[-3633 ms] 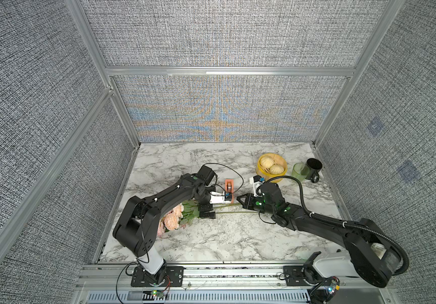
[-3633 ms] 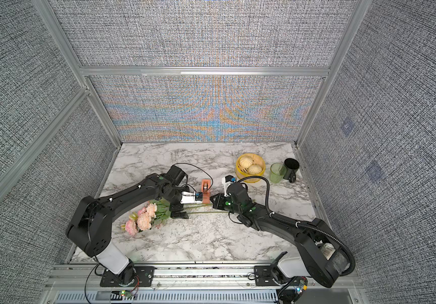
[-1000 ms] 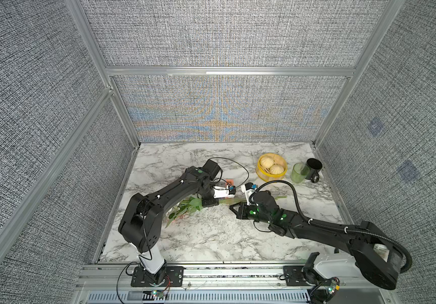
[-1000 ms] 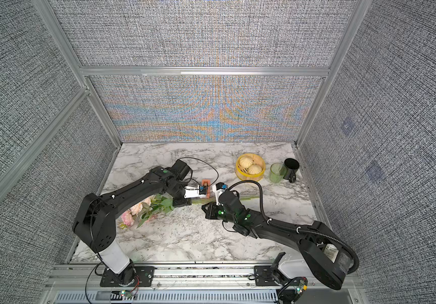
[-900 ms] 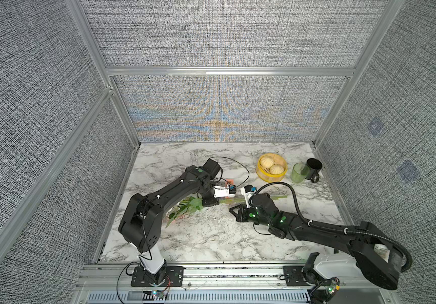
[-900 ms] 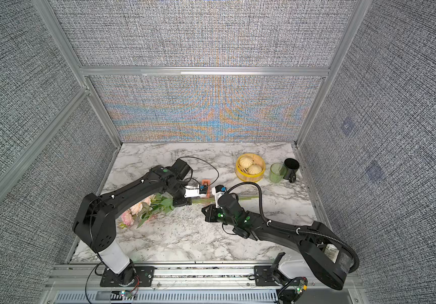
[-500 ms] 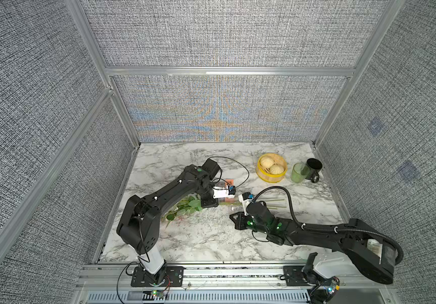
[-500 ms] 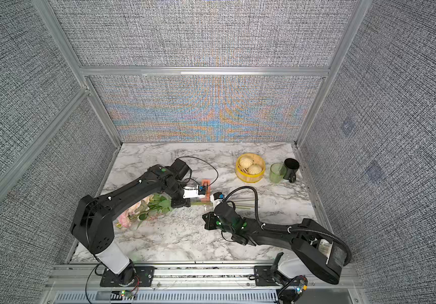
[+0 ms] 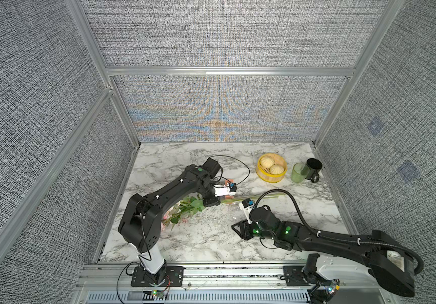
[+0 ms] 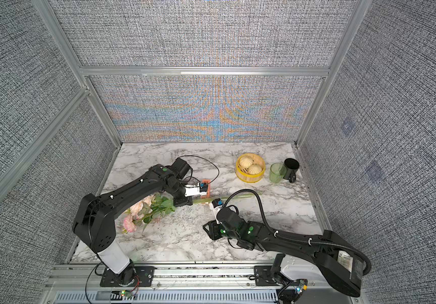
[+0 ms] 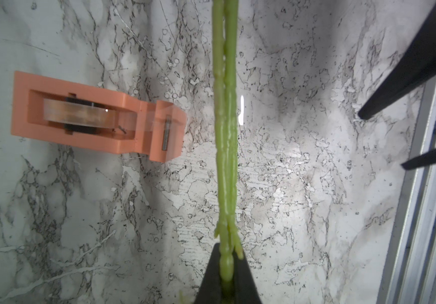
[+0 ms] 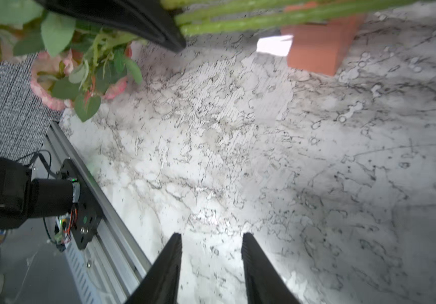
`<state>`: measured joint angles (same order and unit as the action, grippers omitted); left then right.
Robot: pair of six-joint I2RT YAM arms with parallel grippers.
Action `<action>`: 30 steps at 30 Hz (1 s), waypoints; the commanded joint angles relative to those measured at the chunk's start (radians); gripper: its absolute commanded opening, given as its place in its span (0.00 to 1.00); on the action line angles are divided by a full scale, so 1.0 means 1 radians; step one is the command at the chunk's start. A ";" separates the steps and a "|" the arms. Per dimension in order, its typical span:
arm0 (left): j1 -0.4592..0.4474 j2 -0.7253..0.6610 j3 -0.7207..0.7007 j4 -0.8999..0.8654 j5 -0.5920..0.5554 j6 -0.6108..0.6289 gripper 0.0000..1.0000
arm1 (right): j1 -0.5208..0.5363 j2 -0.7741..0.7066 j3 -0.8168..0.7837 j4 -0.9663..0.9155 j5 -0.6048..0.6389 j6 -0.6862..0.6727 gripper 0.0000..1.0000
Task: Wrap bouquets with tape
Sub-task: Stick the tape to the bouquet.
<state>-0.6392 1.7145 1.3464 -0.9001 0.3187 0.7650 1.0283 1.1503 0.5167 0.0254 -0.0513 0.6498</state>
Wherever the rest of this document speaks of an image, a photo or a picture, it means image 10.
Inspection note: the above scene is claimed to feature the pink tape dispenser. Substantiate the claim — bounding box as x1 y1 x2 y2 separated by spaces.
200 179 211 198

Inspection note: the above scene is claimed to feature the pink artificial rose stem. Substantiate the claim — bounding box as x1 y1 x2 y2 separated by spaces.
122 193 257 234

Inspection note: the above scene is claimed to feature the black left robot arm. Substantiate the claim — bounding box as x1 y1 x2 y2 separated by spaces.
72 158 192 282

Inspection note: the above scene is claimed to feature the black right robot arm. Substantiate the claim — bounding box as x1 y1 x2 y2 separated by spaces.
203 207 371 298

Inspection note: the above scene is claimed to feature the yellow bamboo steamer basket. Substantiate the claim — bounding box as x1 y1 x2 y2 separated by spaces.
235 153 266 183

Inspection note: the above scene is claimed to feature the cream steamed bun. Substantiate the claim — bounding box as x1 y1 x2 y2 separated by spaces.
238 155 254 172
247 163 263 175

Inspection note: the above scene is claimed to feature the green translucent cup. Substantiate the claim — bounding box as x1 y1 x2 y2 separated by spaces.
269 163 286 184

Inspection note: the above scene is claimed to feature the dark green mug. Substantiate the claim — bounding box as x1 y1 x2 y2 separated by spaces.
283 158 300 183

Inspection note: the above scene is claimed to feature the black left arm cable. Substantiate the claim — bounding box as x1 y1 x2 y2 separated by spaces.
175 155 221 187

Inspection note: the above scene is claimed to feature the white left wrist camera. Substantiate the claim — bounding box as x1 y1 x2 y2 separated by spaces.
185 182 200 197

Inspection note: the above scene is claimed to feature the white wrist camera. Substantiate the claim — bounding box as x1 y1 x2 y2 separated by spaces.
209 198 224 215
185 182 200 197

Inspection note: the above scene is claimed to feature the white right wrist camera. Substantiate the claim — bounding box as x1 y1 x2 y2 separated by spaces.
209 198 224 215

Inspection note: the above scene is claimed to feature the aluminium front rail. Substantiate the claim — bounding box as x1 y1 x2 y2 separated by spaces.
39 261 367 304

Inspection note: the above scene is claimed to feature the aluminium frame post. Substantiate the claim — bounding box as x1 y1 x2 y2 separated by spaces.
32 1 123 149

